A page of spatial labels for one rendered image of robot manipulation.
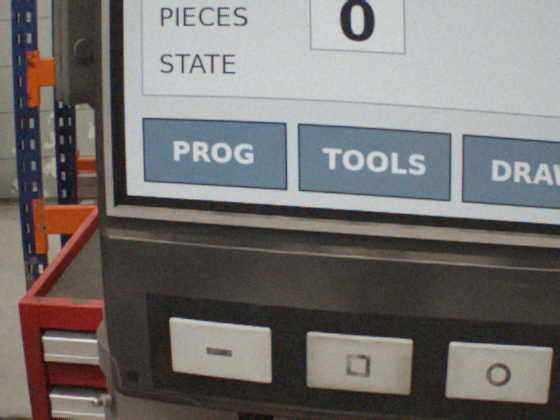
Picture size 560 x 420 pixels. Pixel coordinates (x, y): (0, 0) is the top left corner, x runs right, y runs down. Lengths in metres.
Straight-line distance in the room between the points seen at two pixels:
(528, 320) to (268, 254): 0.09
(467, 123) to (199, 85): 0.09
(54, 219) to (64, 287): 1.40
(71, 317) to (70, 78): 0.73
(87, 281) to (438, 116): 1.02
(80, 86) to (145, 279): 0.15
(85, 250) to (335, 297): 1.10
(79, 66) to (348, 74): 0.19
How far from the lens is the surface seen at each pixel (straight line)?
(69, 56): 0.55
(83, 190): 2.80
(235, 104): 0.40
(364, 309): 0.41
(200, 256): 0.42
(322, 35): 0.39
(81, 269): 1.42
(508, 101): 0.38
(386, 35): 0.39
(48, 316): 1.27
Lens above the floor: 1.43
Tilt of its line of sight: 16 degrees down
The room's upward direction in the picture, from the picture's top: 1 degrees counter-clockwise
